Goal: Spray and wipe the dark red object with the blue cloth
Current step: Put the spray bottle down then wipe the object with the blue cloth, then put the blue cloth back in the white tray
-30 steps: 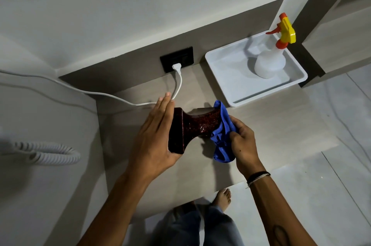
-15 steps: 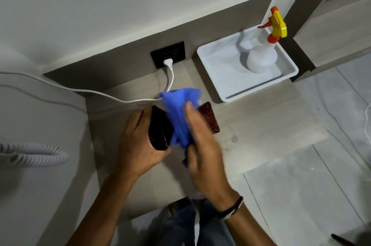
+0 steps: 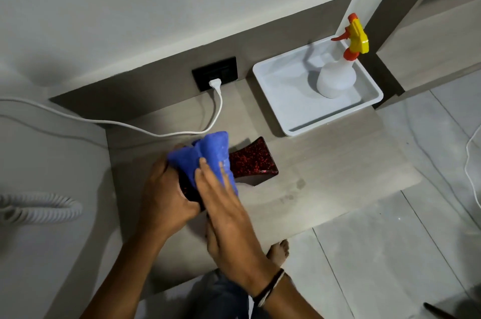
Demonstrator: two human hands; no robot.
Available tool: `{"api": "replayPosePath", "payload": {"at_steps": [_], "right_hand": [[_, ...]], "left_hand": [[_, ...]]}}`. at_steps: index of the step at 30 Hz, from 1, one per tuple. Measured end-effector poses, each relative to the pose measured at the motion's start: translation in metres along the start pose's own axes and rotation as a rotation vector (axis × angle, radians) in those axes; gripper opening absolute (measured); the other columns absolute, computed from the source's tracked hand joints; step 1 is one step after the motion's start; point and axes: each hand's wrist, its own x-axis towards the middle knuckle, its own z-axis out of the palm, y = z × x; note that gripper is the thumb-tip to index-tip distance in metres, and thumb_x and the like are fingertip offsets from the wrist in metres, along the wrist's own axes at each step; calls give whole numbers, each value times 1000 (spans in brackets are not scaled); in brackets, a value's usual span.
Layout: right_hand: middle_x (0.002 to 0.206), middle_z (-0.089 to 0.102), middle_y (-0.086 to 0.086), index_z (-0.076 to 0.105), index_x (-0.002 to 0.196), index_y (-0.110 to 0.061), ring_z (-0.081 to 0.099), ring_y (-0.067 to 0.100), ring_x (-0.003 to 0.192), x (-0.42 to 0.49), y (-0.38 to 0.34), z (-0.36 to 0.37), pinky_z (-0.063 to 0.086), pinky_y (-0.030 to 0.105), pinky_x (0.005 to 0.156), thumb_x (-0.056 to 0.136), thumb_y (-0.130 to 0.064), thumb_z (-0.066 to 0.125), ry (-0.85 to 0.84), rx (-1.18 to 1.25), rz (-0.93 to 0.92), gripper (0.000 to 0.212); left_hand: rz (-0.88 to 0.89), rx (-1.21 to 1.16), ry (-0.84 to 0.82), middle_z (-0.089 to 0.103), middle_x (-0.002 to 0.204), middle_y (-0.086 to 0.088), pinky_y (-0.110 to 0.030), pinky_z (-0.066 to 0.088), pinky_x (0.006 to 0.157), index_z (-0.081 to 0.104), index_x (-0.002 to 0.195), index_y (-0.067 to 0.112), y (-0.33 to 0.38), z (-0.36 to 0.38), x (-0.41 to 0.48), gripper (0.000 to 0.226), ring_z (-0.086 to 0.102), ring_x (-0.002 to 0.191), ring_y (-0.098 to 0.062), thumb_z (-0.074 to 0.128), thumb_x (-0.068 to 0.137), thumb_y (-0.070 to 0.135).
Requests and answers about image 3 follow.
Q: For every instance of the red black speckled vase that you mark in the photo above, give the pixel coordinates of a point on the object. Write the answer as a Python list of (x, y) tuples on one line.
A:
[(251, 161)]

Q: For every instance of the person's left hand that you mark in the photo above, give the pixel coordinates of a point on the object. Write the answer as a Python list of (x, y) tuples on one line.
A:
[(165, 202)]

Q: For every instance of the white plastic tray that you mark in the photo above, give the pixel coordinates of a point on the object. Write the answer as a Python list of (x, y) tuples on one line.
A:
[(289, 104)]

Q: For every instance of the person's bare foot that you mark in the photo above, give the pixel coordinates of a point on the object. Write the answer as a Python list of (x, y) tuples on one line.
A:
[(279, 253)]

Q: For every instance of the person's right forearm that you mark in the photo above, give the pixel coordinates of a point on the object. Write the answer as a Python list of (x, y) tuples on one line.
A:
[(285, 300)]

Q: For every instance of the light wooden cabinet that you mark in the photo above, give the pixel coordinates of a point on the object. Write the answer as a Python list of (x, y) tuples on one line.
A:
[(432, 37)]

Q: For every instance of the person's left thumb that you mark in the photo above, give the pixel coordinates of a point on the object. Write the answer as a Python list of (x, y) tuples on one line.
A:
[(161, 168)]

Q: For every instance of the white spray bottle yellow nozzle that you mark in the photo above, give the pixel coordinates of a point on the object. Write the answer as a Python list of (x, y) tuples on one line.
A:
[(336, 78)]

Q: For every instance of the black wristband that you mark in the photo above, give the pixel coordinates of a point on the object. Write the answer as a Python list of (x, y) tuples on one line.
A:
[(269, 287)]

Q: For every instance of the black wall socket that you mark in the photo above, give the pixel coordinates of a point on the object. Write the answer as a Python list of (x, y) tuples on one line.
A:
[(210, 71)]

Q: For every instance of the person's right hand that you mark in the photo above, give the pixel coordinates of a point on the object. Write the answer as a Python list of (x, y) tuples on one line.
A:
[(229, 228)]

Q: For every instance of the blue cleaning cloth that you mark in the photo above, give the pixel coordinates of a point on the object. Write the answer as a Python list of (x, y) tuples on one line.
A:
[(205, 155)]

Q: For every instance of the brown wooden back panel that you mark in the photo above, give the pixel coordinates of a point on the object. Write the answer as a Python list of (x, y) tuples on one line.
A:
[(263, 40)]

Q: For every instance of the person's right fingers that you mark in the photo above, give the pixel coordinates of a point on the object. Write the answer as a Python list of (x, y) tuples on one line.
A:
[(210, 183)]

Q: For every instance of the person's left forearm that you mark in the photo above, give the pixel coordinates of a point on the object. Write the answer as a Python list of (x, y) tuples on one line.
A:
[(127, 273)]

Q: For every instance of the dark pointed object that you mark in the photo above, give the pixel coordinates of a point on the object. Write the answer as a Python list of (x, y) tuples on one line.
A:
[(437, 311)]

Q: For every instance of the person's blue jeans leg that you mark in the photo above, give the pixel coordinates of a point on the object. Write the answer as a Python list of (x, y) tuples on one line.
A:
[(221, 300)]

